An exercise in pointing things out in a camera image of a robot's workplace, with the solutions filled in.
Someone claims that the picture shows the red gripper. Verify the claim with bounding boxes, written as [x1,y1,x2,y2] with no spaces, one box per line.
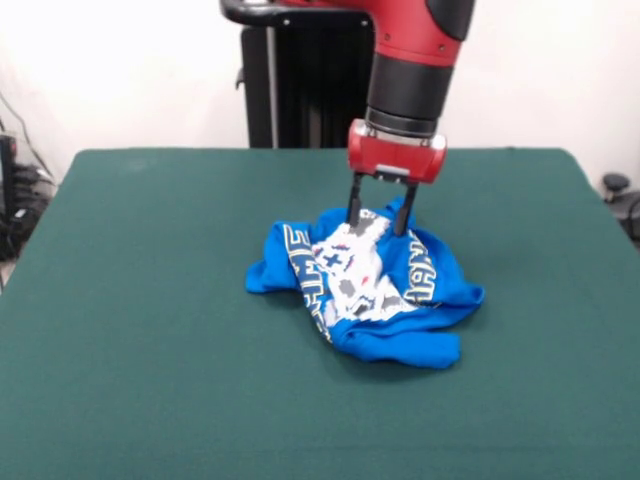
[346,119,448,236]

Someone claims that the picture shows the blue game controller print t-shirt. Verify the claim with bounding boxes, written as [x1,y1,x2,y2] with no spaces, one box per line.
[244,196,487,372]

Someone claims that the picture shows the dark green table cloth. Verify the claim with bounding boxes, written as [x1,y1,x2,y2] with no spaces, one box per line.
[0,147,640,480]

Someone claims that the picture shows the black office chair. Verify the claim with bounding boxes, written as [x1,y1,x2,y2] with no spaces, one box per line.
[601,172,640,251]

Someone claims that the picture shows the black computer box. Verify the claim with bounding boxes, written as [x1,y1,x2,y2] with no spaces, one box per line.
[0,132,19,221]

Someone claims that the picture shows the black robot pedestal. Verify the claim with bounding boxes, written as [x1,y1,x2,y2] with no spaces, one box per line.
[218,0,391,149]

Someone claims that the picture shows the black cable bundle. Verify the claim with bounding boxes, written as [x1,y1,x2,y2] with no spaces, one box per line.
[0,163,57,262]

